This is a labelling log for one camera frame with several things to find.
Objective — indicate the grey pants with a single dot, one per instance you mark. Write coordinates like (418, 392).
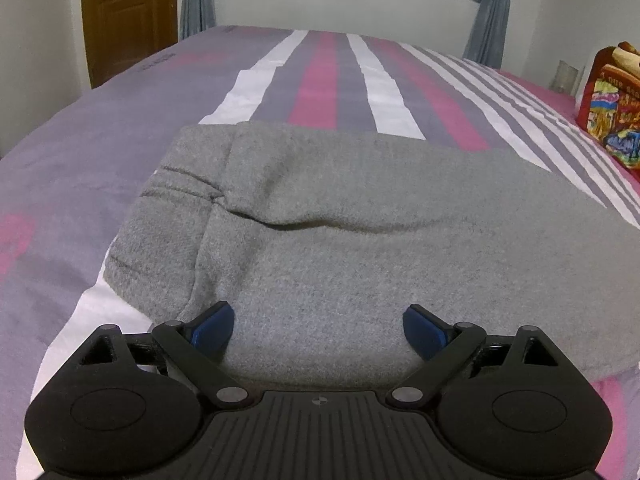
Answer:
(350, 240)

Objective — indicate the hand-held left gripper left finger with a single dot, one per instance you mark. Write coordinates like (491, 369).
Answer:
(215, 328)

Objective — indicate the brown wooden door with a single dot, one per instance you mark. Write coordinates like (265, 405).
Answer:
(125, 20)

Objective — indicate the striped bed sheet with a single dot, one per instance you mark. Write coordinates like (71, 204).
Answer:
(75, 160)

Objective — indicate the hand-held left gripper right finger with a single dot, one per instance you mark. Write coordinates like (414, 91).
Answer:
(422, 333)

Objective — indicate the grey curtain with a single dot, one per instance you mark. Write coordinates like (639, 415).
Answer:
(490, 25)
(197, 0)

